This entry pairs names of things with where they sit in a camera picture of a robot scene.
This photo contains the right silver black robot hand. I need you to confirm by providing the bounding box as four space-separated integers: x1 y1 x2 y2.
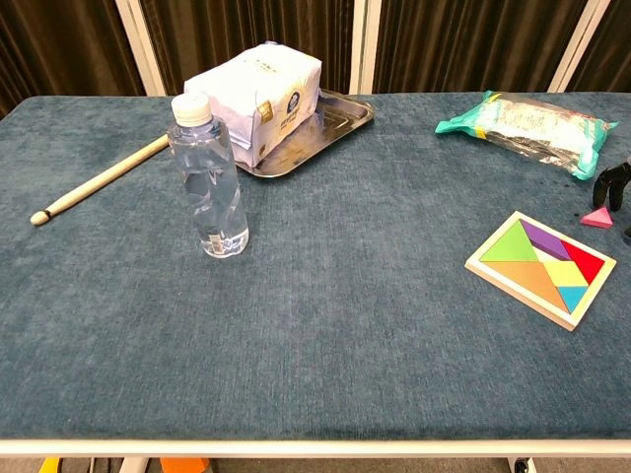
591 160 631 212

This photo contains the pink triangle puzzle piece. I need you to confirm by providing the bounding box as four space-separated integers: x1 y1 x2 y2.
579 206 615 231

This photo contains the red triangle tangram piece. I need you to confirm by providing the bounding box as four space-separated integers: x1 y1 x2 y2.
561 239 606 286

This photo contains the purple parallelogram tangram piece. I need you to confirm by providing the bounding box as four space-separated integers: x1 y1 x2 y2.
520 219 573 261

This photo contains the yellow square tangram piece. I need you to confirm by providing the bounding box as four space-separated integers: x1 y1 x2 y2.
544 258 591 288

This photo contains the green triangle tangram piece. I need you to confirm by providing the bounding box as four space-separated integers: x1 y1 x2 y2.
479 219 541 263

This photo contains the blue triangle puzzle piece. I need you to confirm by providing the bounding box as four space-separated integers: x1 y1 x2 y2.
558 284 591 315

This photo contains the orange triangle tangram piece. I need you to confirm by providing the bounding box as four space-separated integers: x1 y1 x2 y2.
485 259 568 314

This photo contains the teal plastic snack package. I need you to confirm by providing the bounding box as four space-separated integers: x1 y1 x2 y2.
434 90 620 181

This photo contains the dark brown pleated curtain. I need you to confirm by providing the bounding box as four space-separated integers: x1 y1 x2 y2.
372 0 591 95
0 0 145 118
140 0 356 98
566 0 631 94

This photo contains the stainless steel tray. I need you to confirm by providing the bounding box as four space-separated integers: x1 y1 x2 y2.
235 88 376 178

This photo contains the blue fabric table mat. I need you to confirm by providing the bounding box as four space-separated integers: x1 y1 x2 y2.
0 91 631 442

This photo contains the white paper tissue pack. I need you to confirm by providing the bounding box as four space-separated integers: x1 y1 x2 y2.
183 41 324 168

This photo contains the clear plastic water bottle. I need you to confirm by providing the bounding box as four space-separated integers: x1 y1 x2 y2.
166 92 250 259

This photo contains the wooden drumstick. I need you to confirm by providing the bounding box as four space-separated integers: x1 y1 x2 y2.
30 135 170 227

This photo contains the orange floor object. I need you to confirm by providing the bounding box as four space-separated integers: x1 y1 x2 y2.
160 457 211 473

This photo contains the white partition post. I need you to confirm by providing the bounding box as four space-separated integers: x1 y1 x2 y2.
115 0 167 98
347 0 381 96
546 0 612 94

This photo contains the wooden tangram puzzle board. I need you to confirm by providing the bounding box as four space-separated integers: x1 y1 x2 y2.
464 210 618 332

